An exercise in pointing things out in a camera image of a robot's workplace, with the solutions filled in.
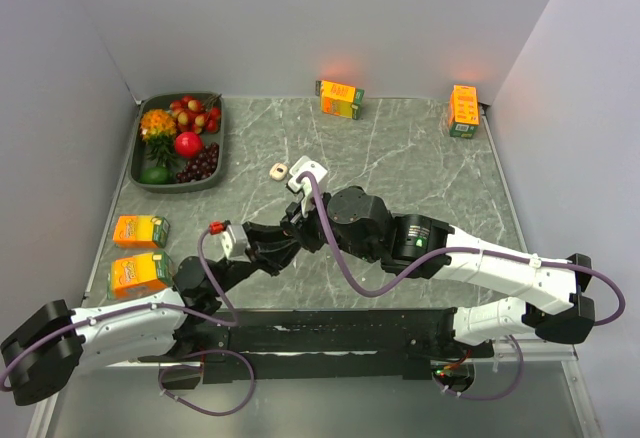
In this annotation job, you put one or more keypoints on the red apple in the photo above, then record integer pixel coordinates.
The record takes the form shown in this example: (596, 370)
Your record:
(188, 145)

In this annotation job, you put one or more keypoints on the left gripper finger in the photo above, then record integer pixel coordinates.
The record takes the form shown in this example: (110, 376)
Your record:
(273, 260)
(261, 236)

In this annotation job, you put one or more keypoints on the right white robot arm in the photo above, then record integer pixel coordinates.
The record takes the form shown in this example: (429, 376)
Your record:
(540, 296)

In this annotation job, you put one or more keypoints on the orange juice box left lower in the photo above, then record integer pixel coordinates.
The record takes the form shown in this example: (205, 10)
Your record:
(140, 275)

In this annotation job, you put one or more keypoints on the dark purple grape bunch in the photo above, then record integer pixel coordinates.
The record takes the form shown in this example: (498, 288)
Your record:
(202, 166)

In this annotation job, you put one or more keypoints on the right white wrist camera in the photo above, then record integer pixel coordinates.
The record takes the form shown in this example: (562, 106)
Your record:
(300, 183)

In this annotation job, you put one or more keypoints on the beige earbud charging case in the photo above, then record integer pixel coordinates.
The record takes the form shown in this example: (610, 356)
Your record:
(278, 172)

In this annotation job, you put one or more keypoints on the orange juice box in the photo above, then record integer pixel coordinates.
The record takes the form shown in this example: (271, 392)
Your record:
(464, 116)
(141, 231)
(140, 275)
(339, 100)

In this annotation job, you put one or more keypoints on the orange juice box left upper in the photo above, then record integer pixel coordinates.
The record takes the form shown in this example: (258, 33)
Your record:
(141, 231)

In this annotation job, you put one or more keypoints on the orange juice box back centre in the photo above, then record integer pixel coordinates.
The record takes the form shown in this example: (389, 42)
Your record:
(339, 100)

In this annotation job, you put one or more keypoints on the green avocado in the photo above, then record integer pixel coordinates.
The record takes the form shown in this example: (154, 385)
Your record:
(157, 175)

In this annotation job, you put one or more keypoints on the red cherry bunch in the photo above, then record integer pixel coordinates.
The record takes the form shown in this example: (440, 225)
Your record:
(197, 115)

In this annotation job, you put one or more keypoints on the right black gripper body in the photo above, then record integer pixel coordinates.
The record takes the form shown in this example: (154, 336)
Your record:
(311, 229)

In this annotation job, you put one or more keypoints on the orange juice box back right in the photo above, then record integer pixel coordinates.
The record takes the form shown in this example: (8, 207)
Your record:
(464, 116)

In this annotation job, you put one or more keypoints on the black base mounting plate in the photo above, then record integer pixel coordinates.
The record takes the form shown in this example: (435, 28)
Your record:
(271, 344)

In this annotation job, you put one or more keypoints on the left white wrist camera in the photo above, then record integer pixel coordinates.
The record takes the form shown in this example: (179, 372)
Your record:
(233, 239)

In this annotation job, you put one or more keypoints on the orange yellow flower pineapple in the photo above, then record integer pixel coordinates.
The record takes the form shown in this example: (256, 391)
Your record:
(158, 131)

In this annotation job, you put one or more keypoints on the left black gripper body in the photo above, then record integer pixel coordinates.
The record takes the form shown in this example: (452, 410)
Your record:
(234, 271)

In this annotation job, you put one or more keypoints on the dark grey fruit tray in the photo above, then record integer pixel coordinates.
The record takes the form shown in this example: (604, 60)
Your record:
(139, 161)

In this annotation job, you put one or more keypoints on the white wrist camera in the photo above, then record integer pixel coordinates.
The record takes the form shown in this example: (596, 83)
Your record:
(233, 239)
(300, 183)

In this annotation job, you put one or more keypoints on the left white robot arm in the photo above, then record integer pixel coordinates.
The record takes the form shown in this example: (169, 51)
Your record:
(43, 353)

